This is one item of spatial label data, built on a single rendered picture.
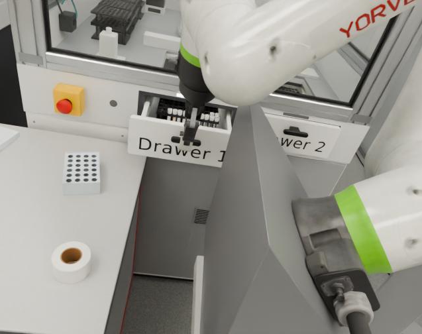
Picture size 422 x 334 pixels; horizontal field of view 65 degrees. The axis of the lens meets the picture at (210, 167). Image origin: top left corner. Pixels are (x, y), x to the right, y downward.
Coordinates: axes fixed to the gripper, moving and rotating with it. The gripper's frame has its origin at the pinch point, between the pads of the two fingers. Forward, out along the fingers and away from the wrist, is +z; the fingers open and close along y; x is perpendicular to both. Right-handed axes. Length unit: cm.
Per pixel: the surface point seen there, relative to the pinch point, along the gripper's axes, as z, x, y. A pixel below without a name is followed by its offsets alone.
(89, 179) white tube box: 10.6, -21.8, 8.4
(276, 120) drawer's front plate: 6.6, 25.6, -17.4
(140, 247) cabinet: 71, -10, 4
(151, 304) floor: 91, -2, 21
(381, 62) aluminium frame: -13, 48, -26
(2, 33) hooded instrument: 42, -82, -73
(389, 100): 98, 158, -145
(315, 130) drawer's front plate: 7.5, 38.2, -17.1
